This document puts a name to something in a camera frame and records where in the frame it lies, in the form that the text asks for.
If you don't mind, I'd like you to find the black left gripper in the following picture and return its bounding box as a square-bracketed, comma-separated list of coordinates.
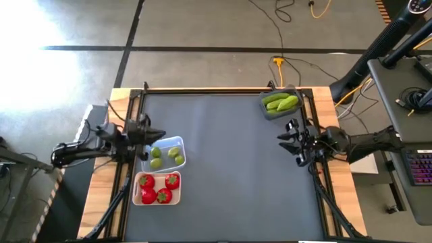
[124, 113, 167, 162]

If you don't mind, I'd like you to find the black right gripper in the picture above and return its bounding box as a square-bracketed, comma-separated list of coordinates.
[277, 124, 325, 167]

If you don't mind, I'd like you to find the red tomato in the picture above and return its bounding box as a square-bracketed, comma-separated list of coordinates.
[164, 173, 181, 190]
[139, 173, 156, 190]
[156, 188, 173, 205]
[140, 188, 157, 205]

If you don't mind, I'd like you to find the clear plastic basket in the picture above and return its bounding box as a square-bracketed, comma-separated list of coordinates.
[140, 136, 187, 174]

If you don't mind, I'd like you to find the gray translucent plastic basket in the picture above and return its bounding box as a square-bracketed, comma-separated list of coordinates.
[259, 84, 304, 122]

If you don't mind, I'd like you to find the white plastic basket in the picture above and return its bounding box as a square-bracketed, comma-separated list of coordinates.
[132, 171, 182, 207]

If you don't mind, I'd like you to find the white paper sheet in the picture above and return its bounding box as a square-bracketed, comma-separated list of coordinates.
[349, 153, 379, 175]

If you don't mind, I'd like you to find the gray desk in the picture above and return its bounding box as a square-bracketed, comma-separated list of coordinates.
[367, 56, 432, 226]

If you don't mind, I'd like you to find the black ribbed tower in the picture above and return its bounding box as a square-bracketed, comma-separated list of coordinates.
[329, 0, 432, 104]

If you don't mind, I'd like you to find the backlit keyboard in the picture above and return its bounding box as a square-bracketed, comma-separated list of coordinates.
[401, 148, 432, 186]

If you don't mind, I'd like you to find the black metal stand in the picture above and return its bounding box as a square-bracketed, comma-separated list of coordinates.
[0, 136, 57, 243]

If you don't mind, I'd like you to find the yellow cable with plug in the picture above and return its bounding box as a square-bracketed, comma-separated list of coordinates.
[272, 57, 286, 88]

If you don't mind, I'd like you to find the thin yellow cable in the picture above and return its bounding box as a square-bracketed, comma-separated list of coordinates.
[333, 77, 374, 109]

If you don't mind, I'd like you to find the long black cable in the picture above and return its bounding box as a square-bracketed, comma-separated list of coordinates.
[248, 0, 303, 88]

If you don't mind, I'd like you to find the coiled black cable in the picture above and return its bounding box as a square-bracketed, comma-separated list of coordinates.
[398, 86, 430, 114]

